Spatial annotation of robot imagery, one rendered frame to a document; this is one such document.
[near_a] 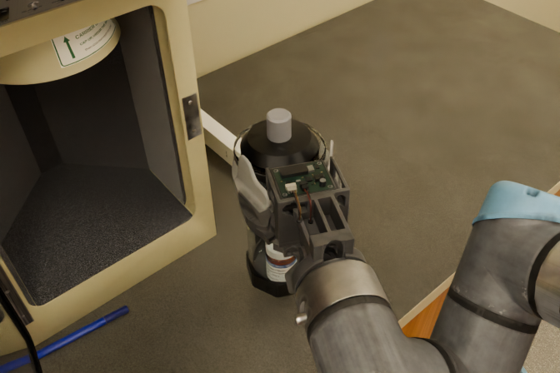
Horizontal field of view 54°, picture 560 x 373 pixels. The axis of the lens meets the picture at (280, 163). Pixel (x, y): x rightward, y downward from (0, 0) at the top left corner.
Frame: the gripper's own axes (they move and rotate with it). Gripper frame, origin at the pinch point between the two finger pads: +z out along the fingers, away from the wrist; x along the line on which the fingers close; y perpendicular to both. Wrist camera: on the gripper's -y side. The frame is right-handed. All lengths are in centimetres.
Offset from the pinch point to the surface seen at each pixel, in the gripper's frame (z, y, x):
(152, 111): 17.3, -1.3, 14.2
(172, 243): 10.2, -21.1, 15.0
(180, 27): 10.7, 13.7, 9.0
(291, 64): 60, -22, -17
